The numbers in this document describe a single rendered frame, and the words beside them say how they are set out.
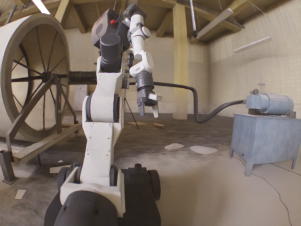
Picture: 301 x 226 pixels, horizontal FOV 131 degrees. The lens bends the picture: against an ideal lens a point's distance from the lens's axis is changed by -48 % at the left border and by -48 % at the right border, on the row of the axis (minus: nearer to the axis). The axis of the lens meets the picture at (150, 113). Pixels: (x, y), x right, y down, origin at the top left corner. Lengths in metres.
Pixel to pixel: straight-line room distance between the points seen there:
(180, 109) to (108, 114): 5.25
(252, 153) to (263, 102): 0.47
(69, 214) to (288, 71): 8.06
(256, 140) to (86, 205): 1.18
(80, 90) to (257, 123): 9.01
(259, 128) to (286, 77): 6.83
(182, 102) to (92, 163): 5.44
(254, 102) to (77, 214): 1.35
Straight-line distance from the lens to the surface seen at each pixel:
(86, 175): 0.48
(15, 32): 1.47
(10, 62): 1.40
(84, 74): 1.65
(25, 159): 1.17
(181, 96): 5.77
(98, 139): 0.55
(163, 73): 10.34
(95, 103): 0.60
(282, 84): 7.95
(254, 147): 1.22
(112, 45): 0.72
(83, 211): 0.31
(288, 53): 8.17
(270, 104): 1.38
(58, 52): 2.63
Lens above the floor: 0.58
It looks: 3 degrees down
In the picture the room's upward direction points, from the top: 2 degrees clockwise
